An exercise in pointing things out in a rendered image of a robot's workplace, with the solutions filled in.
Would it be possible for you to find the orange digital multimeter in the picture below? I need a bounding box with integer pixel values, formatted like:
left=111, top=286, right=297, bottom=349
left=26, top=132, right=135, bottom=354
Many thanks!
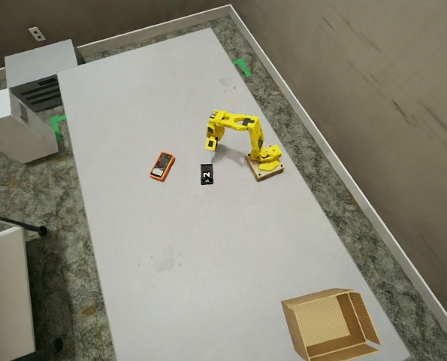
left=149, top=151, right=175, bottom=182

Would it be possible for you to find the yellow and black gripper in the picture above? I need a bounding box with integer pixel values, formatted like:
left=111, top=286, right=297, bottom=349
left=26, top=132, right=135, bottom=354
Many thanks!
left=205, top=126, right=225, bottom=150

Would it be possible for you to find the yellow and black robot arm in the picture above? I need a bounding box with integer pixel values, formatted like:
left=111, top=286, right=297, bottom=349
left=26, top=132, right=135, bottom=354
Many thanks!
left=207, top=110, right=281, bottom=171

